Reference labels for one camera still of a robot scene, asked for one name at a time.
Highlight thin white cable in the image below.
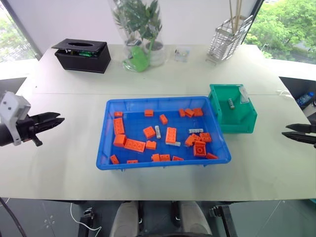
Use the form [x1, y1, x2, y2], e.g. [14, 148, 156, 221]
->
[70, 202, 102, 237]

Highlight blue label water bottle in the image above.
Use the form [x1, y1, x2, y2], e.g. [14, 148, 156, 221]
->
[295, 91, 316, 107]

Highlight black cable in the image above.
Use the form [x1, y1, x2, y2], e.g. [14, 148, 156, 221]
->
[0, 197, 27, 237]

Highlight clear label holder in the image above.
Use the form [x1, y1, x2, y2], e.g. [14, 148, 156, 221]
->
[237, 85, 251, 104]

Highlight metal wire rack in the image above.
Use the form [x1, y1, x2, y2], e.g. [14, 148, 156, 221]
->
[205, 15, 254, 66]

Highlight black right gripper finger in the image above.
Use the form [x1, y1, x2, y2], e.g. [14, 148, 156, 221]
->
[281, 131, 316, 145]
[285, 123, 312, 132]

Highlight green leafy plant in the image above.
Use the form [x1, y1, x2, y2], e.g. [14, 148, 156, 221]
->
[112, 0, 164, 44]

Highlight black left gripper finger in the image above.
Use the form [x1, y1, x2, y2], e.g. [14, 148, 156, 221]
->
[33, 118, 66, 134]
[29, 112, 61, 122]

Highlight grey rounded shape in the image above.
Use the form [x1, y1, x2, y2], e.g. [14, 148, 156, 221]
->
[109, 200, 139, 237]
[178, 200, 213, 237]

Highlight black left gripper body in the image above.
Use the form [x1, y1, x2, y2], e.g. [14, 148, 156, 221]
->
[16, 116, 43, 148]

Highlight blue plastic tray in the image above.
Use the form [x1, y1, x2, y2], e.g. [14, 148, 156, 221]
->
[95, 95, 232, 171]

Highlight square orange building block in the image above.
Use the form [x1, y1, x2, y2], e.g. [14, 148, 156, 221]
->
[143, 126, 157, 139]
[184, 133, 201, 147]
[199, 132, 213, 143]
[113, 134, 127, 148]
[193, 141, 207, 158]

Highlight green plastic bin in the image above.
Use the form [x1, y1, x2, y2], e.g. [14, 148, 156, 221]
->
[207, 83, 258, 134]

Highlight small clear plastic bag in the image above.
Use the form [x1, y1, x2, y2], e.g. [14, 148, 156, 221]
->
[173, 46, 192, 63]

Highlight wooden sticks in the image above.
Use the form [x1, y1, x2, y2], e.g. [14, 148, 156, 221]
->
[228, 0, 244, 33]

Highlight green plastic watering can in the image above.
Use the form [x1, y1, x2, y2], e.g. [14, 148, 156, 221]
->
[127, 37, 158, 73]

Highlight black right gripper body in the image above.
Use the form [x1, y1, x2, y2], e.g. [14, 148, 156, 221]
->
[310, 122, 316, 150]

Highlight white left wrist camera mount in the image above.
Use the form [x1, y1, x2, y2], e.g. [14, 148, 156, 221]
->
[0, 91, 32, 147]

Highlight black tissue box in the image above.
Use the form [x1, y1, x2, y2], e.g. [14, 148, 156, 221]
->
[51, 38, 112, 75]

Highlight long orange building block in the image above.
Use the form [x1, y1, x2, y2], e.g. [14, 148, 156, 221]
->
[165, 126, 177, 144]
[113, 118, 125, 135]
[123, 138, 147, 154]

